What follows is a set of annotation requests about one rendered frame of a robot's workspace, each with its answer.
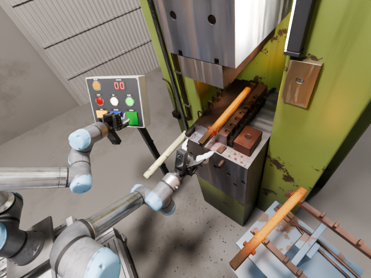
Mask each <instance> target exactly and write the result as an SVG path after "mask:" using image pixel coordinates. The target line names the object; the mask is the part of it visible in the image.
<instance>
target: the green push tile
mask: <svg viewBox="0 0 371 278"><path fill-rule="evenodd" d="M125 113H126V114H127V117H128V119H129V120H130V121H129V125H139V118H138V114H137V112H132V111H126V112H125Z"/></svg>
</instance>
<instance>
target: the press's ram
mask: <svg viewBox="0 0 371 278"><path fill-rule="evenodd" d="M292 1H293V0H154V2H155V6H156V10H157V14H158V18H159V20H160V24H161V28H162V32H163V36H164V39H165V42H166V46H167V50H168V52H170V53H173V54H177V55H180V54H183V56H185V57H190V58H194V59H197V60H202V61H206V62H210V63H217V62H218V61H219V65H222V66H226V67H231V68H236V67H237V66H238V65H239V64H240V63H241V62H242V61H243V60H244V59H245V58H246V57H247V56H248V55H249V54H250V53H251V52H252V51H253V50H254V49H255V48H256V47H257V46H258V45H259V44H260V43H261V42H262V41H263V40H264V39H265V38H266V37H267V36H268V34H269V33H270V32H271V31H272V30H273V29H274V28H275V27H276V26H277V25H278V24H279V23H280V22H281V21H282V20H283V19H284V18H285V17H286V16H287V15H288V14H289V13H290V11H291V7H292Z"/></svg>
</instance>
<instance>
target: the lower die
mask: <svg viewBox="0 0 371 278"><path fill-rule="evenodd" d="M250 82H251V83H255V84H256V85H255V86H254V87H253V88H252V89H251V90H250V92H249V93H248V94H247V95H246V96H245V97H244V99H243V100H242V101H241V102H240V103H239V105H238V106H237V107H236V108H235V109H234V111H233V112H232V113H231V114H230V115H229V116H228V118H227V119H226V120H225V121H224V122H223V123H222V125H221V126H220V127H219V128H218V129H217V135H216V136H215V135H214V136H213V137H212V138H211V139H212V140H214V141H216V142H219V143H221V144H223V145H225V146H228V145H229V144H228V142H227V141H228V139H229V138H230V136H231V133H230V131H228V130H226V132H225V129H230V130H231V131H232V134H233V133H234V132H235V130H236V126H235V125H234V124H231V125H230V123H231V122H234V123H235V124H236V125H237V128H238V127H239V126H240V123H241V120H240V119H238V118H236V119H235V117H236V116H238V117H240V118H241V119H242V121H244V119H245V114H244V113H243V112H242V113H240V111H245V112H246V114H247V115H248V114H249V112H250V109H249V107H246V108H244V106H245V105H248V106H250V107H251V110H252V109H253V107H254V102H252V101H251V102H250V103H249V102H248V101H249V100H254V101H255V103H256V104H257V102H258V97H257V96H254V98H253V95H255V94H256V95H258V96H259V97H260V99H261V98H263V97H264V96H265V95H266V94H267V87H268V86H267V85H264V84H260V83H259V82H256V81H252V80H250V81H247V80H244V79H242V80H239V79H235V80H234V81H233V82H232V83H231V88H230V86H228V87H227V92H226V91H225V90H224V91H223V93H222V97H221V95H220V96H219V97H218V101H217V100H215V101H214V102H213V104H214V106H213V107H212V104H211V106H209V107H208V109H209V112H208V111H207V110H206V111H205V112H204V113H203V114H204V117H203V116H202V115H201V116H200V117H199V119H198V120H197V121H196V122H195V123H194V127H195V131H196V132H198V133H200V134H202V135H204V134H205V133H206V132H207V130H208V127H209V126H210V127H212V126H213V124H214V123H215V122H216V121H217V119H218V118H219V117H220V116H221V115H222V114H223V113H224V112H225V110H226V109H227V108H228V107H229V106H230V105H231V104H232V102H233V101H234V100H235V99H236V98H237V97H238V96H239V95H240V93H241V92H242V91H243V90H244V89H245V88H246V87H247V86H248V85H249V83H250Z"/></svg>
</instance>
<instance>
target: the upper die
mask: <svg viewBox="0 0 371 278"><path fill-rule="evenodd" d="M274 35H275V28H274V29H273V30H272V31H271V32H270V33H269V34H268V36H267V37H266V38H265V39H264V40H263V41H262V42H261V43H260V44H259V45H258V46H257V47H256V48H255V49H254V50H253V51H252V52H251V53H250V54H249V55H248V56H247V57H246V58H245V59H244V60H243V61H242V62H241V63H240V64H239V65H238V66H237V67H236V68H231V67H226V66H222V65H219V61H218V62H217V63H210V62H206V61H202V60H197V59H194V58H190V57H185V56H183V54H180V55H178V60H179V64H180V67H181V72H182V76H183V77H187V78H190V79H193V80H196V81H200V82H203V83H206V84H209V85H213V86H215V87H219V88H222V89H224V88H225V87H226V86H227V85H228V84H229V83H230V82H231V81H232V80H233V78H234V77H235V76H236V75H237V74H238V73H239V72H240V71H241V70H242V69H243V68H244V67H245V66H246V65H247V64H248V63H249V62H250V60H251V59H252V58H253V57H254V56H255V55H256V54H257V53H258V52H259V51H260V49H261V48H262V47H263V46H264V45H265V44H266V43H267V42H268V41H269V40H270V39H271V38H272V37H273V36H274Z"/></svg>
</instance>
